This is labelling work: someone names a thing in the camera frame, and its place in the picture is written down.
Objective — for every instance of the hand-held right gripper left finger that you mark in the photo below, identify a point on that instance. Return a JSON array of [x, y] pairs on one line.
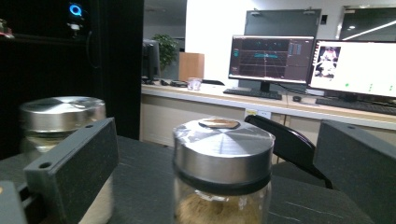
[[74, 168]]

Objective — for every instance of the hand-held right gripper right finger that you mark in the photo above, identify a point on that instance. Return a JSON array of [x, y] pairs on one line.
[[361, 168]]

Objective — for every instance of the glass jar with white contents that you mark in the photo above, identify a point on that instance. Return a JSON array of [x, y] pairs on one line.
[[62, 113]]

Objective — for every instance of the glass jar with brown contents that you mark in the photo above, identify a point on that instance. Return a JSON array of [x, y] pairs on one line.
[[222, 155]]

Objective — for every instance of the black keyboard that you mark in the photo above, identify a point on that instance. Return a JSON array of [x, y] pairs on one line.
[[252, 93], [358, 105]]

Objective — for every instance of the black folding chair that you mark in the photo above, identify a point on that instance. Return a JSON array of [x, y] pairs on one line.
[[286, 140]]

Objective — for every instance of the black computer mouse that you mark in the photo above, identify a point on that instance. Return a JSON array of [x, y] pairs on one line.
[[297, 98]]

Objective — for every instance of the monitor with white screen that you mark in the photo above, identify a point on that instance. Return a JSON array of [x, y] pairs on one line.
[[358, 68]]

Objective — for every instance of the black curtain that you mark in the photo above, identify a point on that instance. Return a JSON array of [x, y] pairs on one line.
[[118, 62]]

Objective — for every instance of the black monitor seen side-on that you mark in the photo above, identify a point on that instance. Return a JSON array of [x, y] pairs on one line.
[[151, 60]]

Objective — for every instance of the monitor with dark screen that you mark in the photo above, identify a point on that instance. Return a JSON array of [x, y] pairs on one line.
[[271, 59]]

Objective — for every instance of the clear glass cup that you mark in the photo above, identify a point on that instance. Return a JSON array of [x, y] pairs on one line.
[[194, 84]]

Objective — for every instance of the green potted plant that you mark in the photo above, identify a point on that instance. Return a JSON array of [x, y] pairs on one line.
[[168, 49]]

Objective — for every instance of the brown cardboard box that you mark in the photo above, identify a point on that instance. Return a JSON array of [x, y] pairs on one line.
[[191, 66]]

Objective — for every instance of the long office desk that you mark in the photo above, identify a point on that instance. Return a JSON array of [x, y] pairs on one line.
[[214, 93]]

